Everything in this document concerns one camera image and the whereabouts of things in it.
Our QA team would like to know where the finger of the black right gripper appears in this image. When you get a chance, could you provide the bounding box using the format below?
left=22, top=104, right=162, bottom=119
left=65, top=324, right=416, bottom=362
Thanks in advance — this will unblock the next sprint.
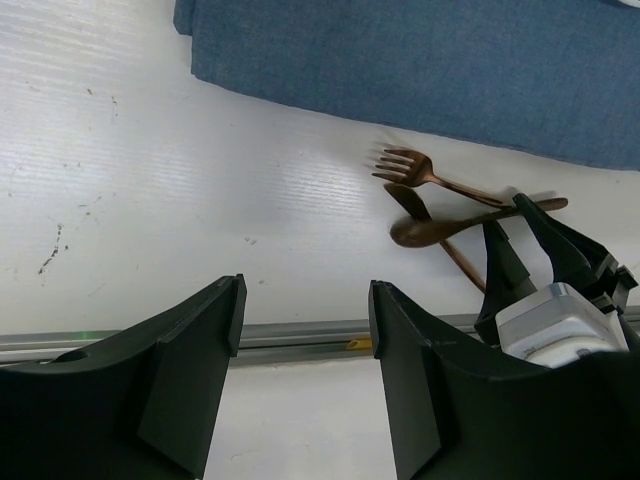
left=513, top=194, right=615, bottom=295
left=474, top=221, right=535, bottom=345

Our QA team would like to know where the copper knife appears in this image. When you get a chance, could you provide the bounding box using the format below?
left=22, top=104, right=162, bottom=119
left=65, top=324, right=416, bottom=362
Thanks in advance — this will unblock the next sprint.
left=384, top=182, right=486, bottom=293

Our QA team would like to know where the yellow rail slot nut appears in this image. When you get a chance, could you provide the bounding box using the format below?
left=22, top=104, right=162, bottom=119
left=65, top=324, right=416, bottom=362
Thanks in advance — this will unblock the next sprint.
left=345, top=337, right=372, bottom=351

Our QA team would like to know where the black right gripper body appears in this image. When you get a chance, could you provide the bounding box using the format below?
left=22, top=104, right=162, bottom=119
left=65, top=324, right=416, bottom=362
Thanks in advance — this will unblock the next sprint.
left=590, top=254, right=639, bottom=350

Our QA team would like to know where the copper spoon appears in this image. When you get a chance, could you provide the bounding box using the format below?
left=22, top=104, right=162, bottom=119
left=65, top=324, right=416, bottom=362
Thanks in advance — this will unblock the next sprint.
left=389, top=196, right=570, bottom=249

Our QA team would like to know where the aluminium front rail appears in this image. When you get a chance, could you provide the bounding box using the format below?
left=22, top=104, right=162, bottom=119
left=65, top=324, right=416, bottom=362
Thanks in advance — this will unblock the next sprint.
left=1, top=285, right=522, bottom=375

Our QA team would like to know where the blue cloth placemat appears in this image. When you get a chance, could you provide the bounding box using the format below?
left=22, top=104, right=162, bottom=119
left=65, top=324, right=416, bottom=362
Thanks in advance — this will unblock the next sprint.
left=173, top=0, right=639, bottom=171

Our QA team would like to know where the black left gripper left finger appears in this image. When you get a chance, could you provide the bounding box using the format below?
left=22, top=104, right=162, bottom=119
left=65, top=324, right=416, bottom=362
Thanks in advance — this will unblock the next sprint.
left=1, top=275, right=247, bottom=479

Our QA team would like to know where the copper fork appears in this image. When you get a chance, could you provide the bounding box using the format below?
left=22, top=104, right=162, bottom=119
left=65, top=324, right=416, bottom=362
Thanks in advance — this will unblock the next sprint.
left=372, top=149, right=512, bottom=209

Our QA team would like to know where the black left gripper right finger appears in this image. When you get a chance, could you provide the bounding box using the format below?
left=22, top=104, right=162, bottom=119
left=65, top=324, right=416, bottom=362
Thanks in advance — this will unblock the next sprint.
left=369, top=281, right=639, bottom=479

